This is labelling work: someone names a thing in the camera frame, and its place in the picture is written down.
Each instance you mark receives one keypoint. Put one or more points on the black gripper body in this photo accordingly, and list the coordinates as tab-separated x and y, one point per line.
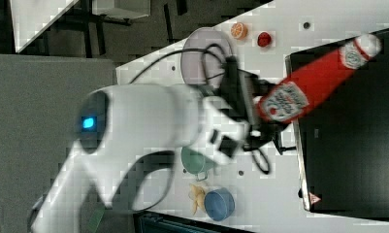
242	90

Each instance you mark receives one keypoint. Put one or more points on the red Heinz ketchup bottle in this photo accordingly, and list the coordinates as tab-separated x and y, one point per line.
309	86

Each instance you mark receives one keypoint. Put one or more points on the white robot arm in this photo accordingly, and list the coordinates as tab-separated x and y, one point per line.
125	133

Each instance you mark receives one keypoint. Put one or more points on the grey round plate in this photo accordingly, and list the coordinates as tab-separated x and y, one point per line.
197	68

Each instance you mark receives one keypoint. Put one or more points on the red strawberry toy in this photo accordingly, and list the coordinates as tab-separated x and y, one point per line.
264	39

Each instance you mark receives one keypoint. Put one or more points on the orange slice toy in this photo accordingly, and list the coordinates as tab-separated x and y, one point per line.
238	31

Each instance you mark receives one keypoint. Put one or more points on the green metal mug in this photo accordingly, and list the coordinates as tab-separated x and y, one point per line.
196	164

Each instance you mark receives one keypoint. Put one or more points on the peeled banana toy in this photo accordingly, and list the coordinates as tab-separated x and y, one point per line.
197	194

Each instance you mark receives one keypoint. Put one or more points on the blue bowl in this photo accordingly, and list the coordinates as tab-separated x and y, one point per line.
219	204

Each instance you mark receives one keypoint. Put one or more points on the dark blue crate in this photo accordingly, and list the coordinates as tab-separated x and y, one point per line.
151	222

